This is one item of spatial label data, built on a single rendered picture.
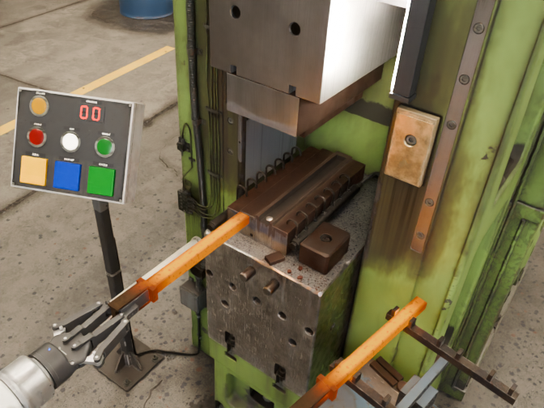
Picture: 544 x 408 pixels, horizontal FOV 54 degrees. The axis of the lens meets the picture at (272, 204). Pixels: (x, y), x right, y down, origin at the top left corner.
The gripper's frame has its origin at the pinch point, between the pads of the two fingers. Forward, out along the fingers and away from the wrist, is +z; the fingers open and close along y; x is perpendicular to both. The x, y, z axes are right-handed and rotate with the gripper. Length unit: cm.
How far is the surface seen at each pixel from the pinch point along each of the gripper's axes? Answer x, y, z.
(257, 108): 23, -3, 44
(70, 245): -107, -135, 66
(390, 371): -39, 41, 46
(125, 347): -94, -56, 34
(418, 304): -13, 43, 47
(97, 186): -7, -44, 27
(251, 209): -8.1, -5.6, 46.3
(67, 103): 11, -59, 33
